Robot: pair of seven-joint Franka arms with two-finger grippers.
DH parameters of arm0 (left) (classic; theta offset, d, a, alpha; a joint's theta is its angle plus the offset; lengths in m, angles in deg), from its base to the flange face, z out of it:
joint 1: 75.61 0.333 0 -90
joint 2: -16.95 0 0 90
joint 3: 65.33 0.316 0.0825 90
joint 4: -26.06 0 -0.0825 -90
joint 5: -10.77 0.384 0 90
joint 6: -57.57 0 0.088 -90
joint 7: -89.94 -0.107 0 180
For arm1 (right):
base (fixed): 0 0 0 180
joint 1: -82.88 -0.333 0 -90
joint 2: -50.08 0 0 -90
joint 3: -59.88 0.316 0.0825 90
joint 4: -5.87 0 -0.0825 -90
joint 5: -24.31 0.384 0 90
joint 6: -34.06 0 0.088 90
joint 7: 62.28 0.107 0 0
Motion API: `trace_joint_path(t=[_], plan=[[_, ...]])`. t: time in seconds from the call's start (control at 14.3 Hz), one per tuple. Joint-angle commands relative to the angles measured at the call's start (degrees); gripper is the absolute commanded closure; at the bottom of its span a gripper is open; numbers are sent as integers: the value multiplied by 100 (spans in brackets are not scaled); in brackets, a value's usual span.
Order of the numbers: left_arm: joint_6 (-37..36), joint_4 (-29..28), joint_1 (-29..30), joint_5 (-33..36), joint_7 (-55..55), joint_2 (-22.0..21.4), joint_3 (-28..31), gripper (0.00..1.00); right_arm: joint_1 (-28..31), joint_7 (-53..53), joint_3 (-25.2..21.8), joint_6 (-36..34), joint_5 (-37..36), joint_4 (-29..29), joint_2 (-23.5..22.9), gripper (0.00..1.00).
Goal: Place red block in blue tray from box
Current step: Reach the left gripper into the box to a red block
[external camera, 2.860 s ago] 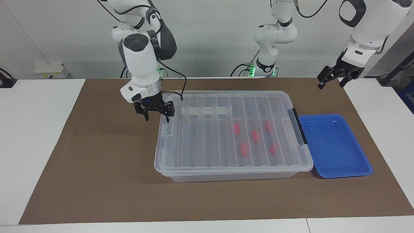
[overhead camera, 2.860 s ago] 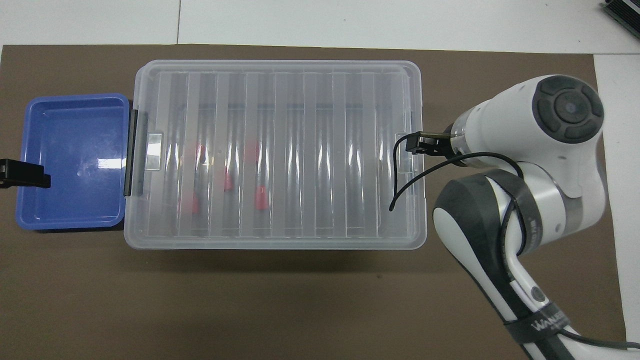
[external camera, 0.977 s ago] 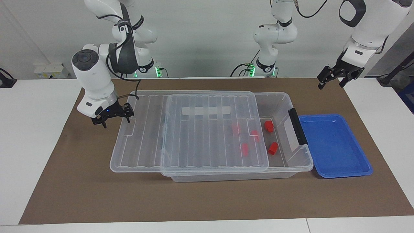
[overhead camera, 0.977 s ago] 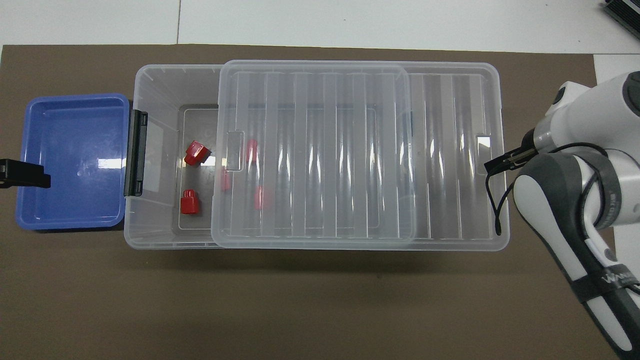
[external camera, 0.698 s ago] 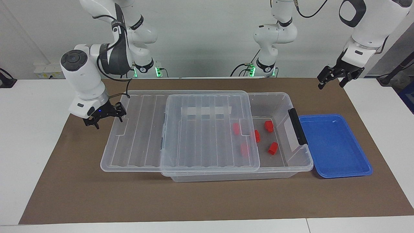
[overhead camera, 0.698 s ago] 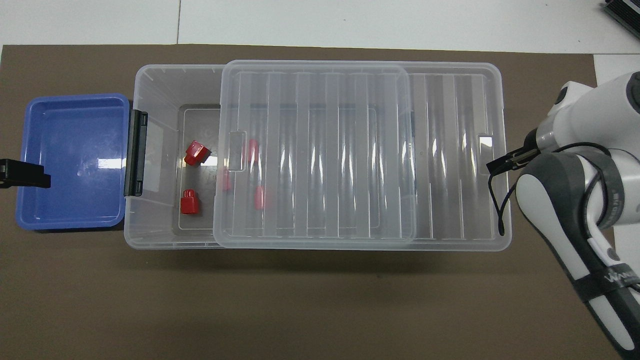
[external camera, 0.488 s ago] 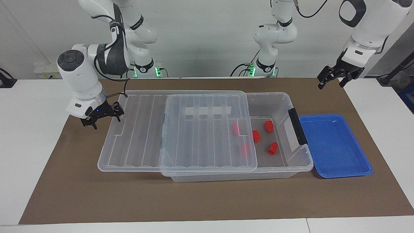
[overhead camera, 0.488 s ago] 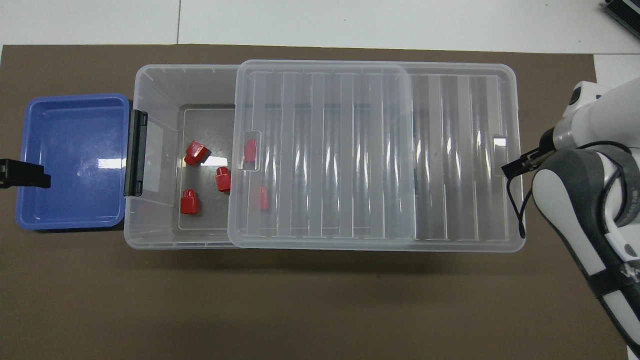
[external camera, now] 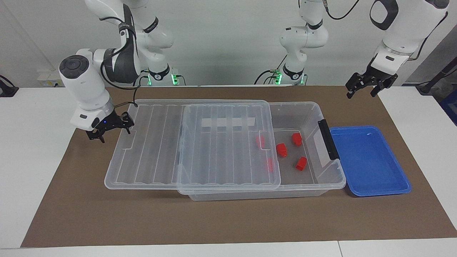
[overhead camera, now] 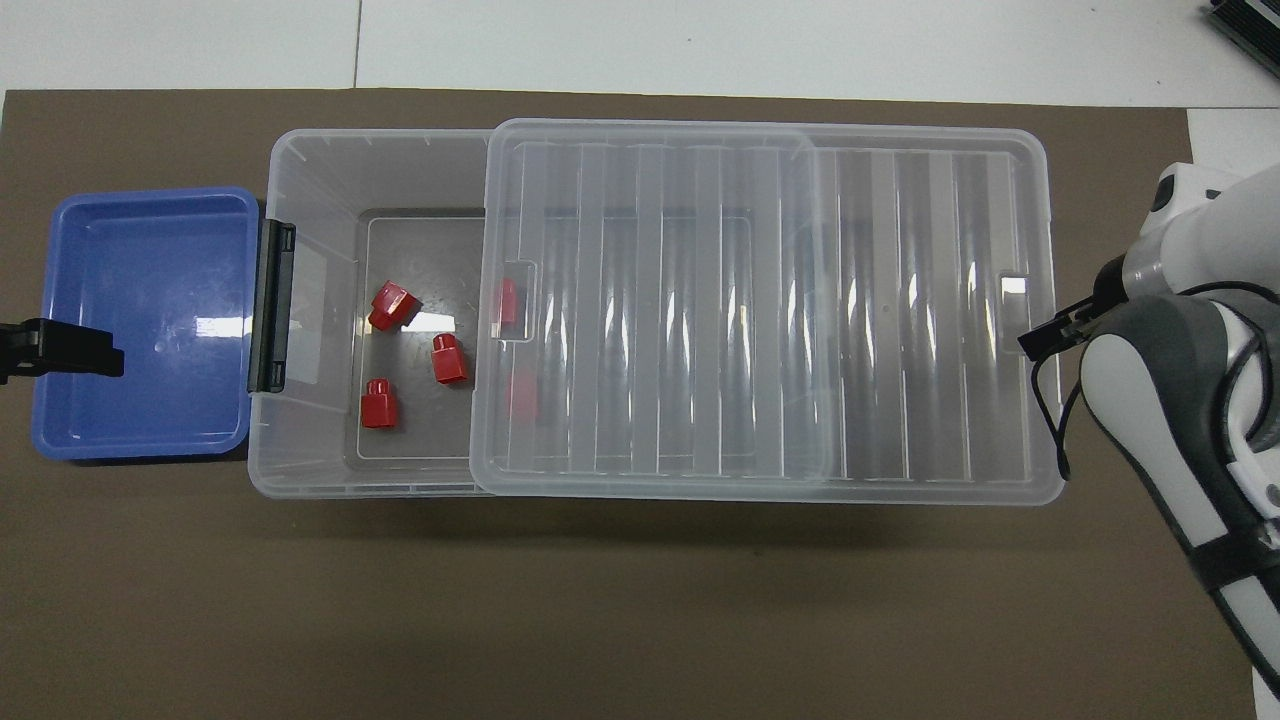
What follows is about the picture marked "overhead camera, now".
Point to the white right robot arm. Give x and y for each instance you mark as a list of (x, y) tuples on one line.
[(1150, 390)]

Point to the red block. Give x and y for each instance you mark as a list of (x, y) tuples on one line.
[(392, 306), (508, 302), (449, 360), (379, 405), (522, 396)]

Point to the clear plastic storage box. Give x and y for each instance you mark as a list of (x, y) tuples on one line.
[(320, 420)]

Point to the black ribbed device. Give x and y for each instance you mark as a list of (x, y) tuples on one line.
[(1250, 22)]

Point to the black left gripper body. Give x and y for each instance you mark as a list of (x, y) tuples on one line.
[(18, 352)]

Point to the clear ribbed plastic lid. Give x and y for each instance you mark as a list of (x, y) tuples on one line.
[(760, 300)]

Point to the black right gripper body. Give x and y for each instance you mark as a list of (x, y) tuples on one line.
[(1110, 282)]

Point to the blue plastic tray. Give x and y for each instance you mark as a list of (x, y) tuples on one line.
[(140, 400)]

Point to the brown table mat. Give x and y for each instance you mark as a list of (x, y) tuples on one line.
[(600, 600)]

